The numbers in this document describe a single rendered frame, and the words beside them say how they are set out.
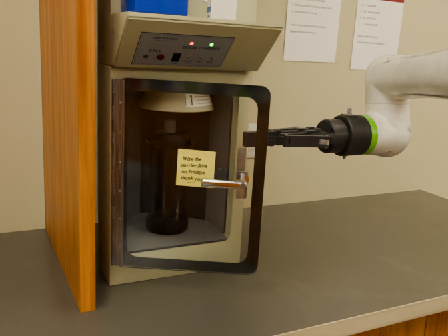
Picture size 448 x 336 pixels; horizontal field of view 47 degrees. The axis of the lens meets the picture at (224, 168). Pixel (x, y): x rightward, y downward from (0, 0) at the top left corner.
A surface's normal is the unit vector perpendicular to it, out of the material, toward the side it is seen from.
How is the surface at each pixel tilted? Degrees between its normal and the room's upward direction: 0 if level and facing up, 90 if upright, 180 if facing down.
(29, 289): 0
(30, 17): 90
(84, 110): 90
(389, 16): 90
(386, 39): 90
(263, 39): 135
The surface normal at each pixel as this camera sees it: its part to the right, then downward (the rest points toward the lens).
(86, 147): 0.44, 0.24
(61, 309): 0.06, -0.97
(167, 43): 0.27, 0.85
